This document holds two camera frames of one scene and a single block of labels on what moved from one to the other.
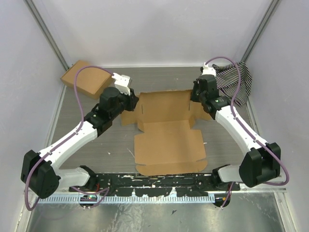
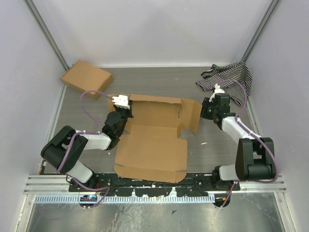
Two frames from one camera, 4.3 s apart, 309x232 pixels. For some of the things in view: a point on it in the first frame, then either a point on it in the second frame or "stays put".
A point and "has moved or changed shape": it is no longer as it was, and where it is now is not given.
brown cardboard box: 168,145 has moved or changed shape
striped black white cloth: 227,78 stays put
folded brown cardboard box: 91,81 stays put
